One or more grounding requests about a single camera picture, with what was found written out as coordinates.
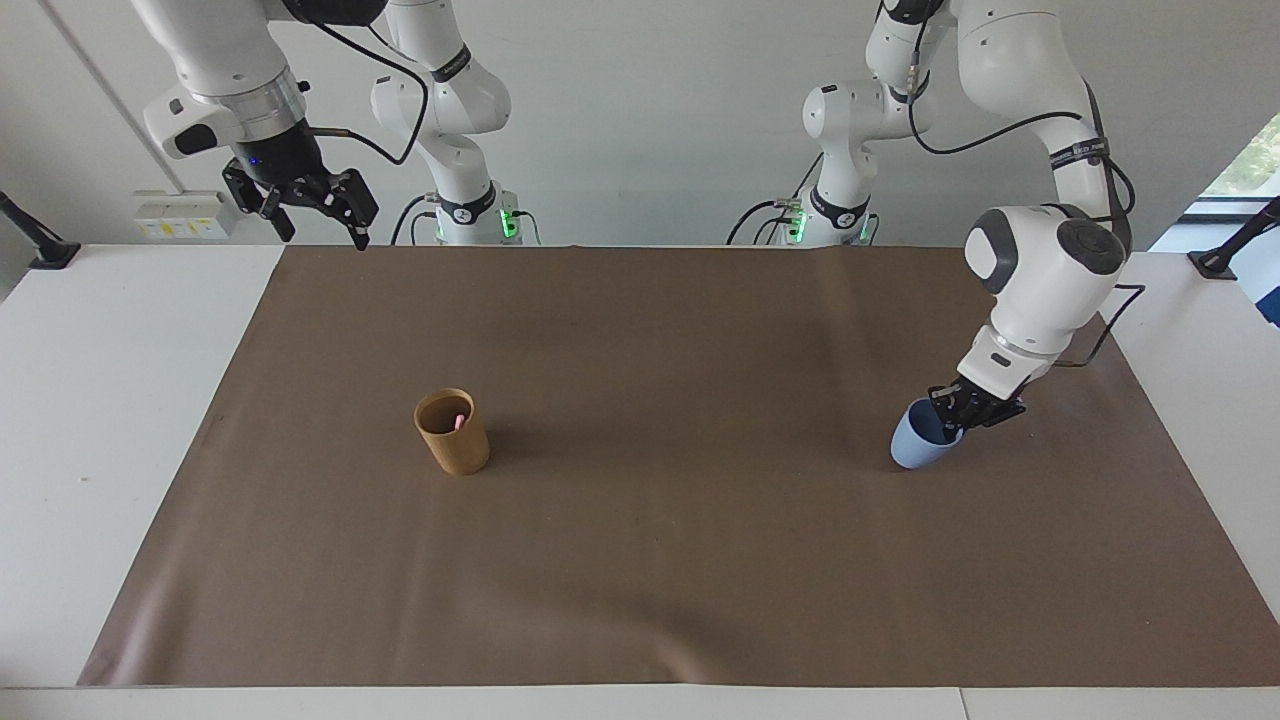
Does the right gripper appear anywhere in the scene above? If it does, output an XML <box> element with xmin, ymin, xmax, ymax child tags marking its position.
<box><xmin>221</xmin><ymin>119</ymin><xmax>380</xmax><ymax>252</ymax></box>

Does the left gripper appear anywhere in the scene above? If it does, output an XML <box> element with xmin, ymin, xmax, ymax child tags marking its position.
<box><xmin>927</xmin><ymin>375</ymin><xmax>1029</xmax><ymax>441</ymax></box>

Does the blue cup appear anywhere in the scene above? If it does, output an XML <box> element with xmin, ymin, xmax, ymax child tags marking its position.
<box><xmin>889</xmin><ymin>397</ymin><xmax>968</xmax><ymax>471</ymax></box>

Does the brown cup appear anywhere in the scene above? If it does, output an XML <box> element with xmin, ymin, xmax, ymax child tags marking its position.
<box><xmin>413</xmin><ymin>387</ymin><xmax>492</xmax><ymax>478</ymax></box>

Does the black stand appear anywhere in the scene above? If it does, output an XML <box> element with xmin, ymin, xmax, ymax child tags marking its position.
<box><xmin>0</xmin><ymin>189</ymin><xmax>83</xmax><ymax>272</ymax></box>
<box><xmin>1187</xmin><ymin>195</ymin><xmax>1280</xmax><ymax>281</ymax></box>

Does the window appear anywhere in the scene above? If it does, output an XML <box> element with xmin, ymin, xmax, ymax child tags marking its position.
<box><xmin>1183</xmin><ymin>108</ymin><xmax>1280</xmax><ymax>224</ymax></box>

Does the black cable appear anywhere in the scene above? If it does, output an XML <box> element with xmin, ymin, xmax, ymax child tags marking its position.
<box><xmin>725</xmin><ymin>198</ymin><xmax>804</xmax><ymax>247</ymax></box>
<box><xmin>290</xmin><ymin>14</ymin><xmax>432</xmax><ymax>169</ymax></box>
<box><xmin>389</xmin><ymin>193</ymin><xmax>442</xmax><ymax>247</ymax></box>
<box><xmin>904</xmin><ymin>40</ymin><xmax>1147</xmax><ymax>369</ymax></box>

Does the white wall socket box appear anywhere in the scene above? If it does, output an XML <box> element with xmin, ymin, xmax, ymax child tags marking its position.
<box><xmin>132</xmin><ymin>189</ymin><xmax>237</xmax><ymax>242</ymax></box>

